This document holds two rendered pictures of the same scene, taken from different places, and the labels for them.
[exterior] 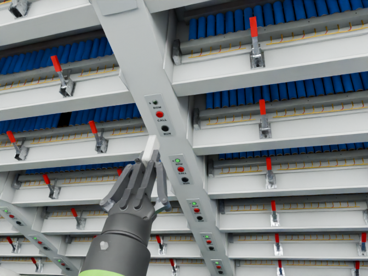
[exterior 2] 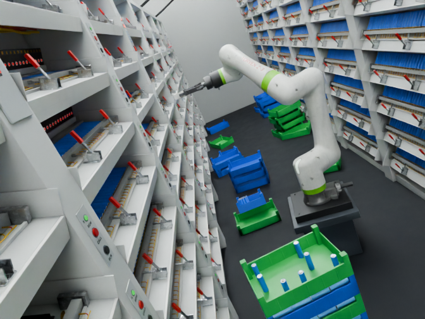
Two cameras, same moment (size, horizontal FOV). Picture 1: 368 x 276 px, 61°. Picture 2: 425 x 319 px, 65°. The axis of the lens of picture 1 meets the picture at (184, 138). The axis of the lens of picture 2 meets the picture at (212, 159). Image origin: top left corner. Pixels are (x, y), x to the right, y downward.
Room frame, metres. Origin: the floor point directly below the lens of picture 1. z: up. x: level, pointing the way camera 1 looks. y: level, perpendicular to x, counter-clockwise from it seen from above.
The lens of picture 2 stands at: (0.98, 1.98, 1.28)
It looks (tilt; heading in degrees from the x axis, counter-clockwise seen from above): 19 degrees down; 254
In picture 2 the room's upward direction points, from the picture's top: 24 degrees counter-clockwise
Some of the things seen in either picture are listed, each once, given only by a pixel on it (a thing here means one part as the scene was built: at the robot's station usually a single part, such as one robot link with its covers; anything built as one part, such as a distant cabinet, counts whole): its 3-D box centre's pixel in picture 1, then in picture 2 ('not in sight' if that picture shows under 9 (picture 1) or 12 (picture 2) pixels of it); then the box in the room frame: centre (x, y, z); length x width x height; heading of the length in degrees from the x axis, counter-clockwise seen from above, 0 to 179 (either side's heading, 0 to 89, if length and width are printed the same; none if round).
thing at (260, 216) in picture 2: not in sight; (256, 216); (0.31, 0.02, 0.04); 0.30 x 0.20 x 0.08; 160
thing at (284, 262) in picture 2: not in sight; (293, 267); (0.65, 1.15, 0.52); 0.30 x 0.20 x 0.08; 168
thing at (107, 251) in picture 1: (118, 265); (215, 80); (0.26, 0.15, 1.04); 0.09 x 0.06 x 0.12; 69
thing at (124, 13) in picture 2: not in sight; (166, 112); (0.44, -0.66, 0.87); 0.20 x 0.09 x 1.74; 160
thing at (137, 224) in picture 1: (130, 219); (203, 84); (0.33, 0.13, 1.04); 0.09 x 0.08 x 0.07; 159
